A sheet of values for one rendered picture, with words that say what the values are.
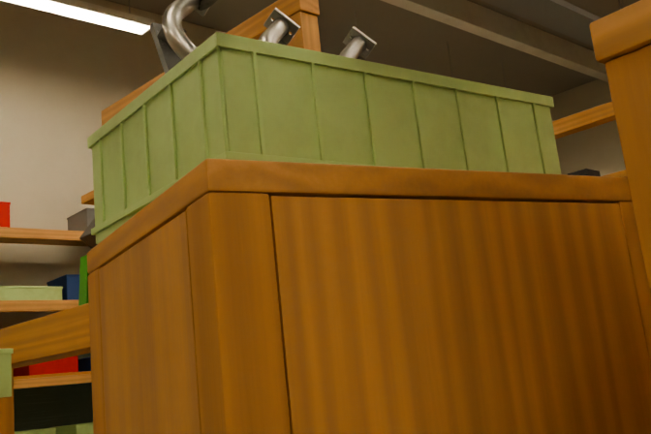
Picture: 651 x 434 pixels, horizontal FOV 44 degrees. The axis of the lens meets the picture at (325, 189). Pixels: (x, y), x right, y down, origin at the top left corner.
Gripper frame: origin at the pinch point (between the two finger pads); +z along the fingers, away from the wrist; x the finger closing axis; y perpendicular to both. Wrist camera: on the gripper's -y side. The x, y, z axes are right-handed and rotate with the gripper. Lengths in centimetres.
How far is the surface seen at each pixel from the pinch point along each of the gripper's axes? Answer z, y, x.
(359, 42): -1.1, 22.3, -26.2
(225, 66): -17.5, -36.6, -15.1
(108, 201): 17.6, -31.1, -10.6
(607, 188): -25, -14, -66
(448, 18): 268, 740, -93
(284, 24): -0.9, 10.1, -13.8
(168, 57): 4.7, -10.9, -3.6
